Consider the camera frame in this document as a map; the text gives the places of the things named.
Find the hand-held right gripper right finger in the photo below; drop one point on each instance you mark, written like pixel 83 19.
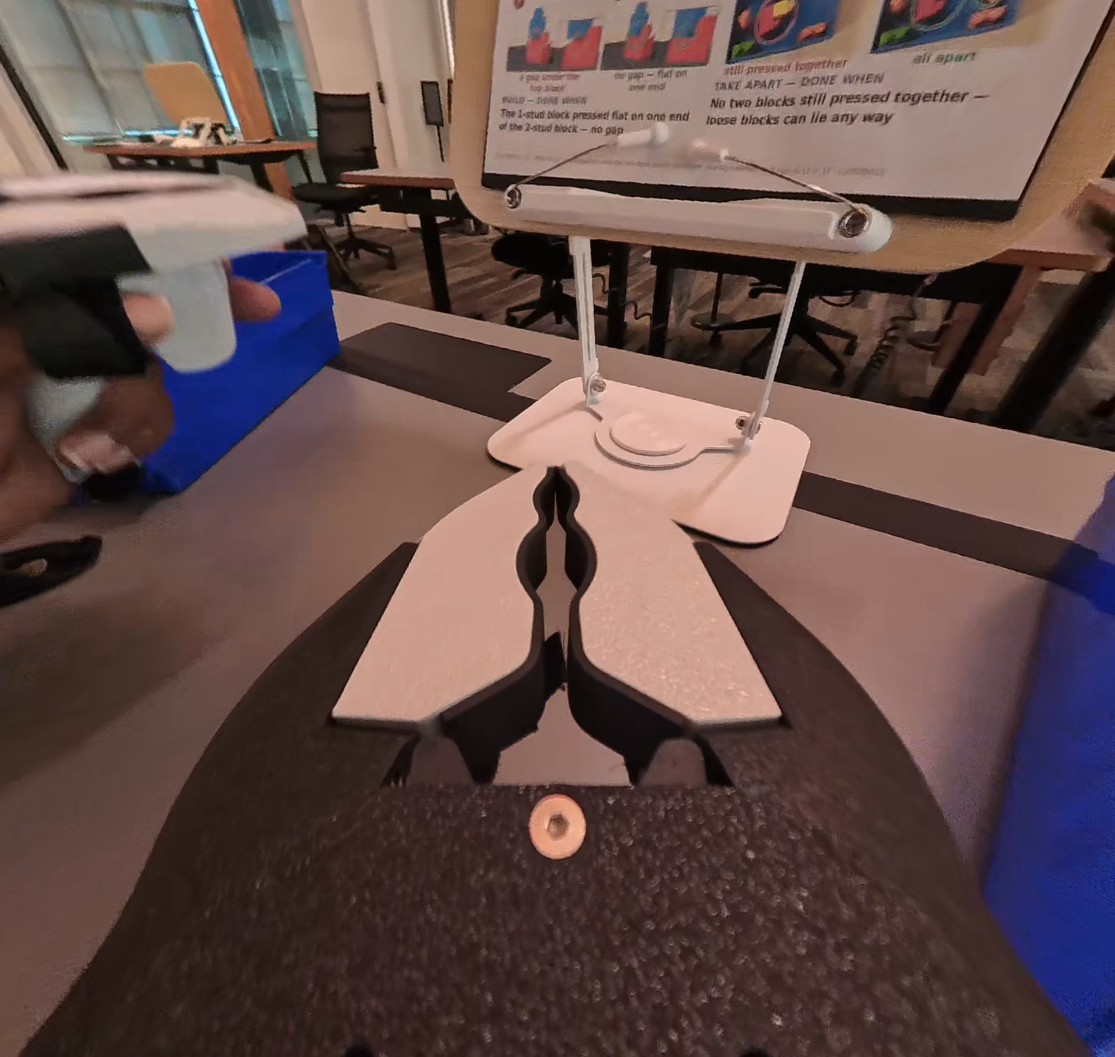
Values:
pixel 671 621

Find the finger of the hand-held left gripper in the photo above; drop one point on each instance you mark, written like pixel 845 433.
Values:
pixel 218 212

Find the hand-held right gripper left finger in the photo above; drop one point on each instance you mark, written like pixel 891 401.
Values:
pixel 453 604

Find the blue plastic bin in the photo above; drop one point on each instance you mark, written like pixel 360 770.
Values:
pixel 1054 769
pixel 253 377

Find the person's left hand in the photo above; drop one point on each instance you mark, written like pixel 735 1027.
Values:
pixel 87 491

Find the wooden top office desk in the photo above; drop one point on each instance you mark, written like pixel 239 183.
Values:
pixel 1054 251
pixel 392 179
pixel 200 149

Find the white base document stand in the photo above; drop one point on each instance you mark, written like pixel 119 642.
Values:
pixel 662 482

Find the black office chair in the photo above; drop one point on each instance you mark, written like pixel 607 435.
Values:
pixel 540 264
pixel 344 142
pixel 784 290

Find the printed instruction sheet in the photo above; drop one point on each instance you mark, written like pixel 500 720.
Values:
pixel 784 116

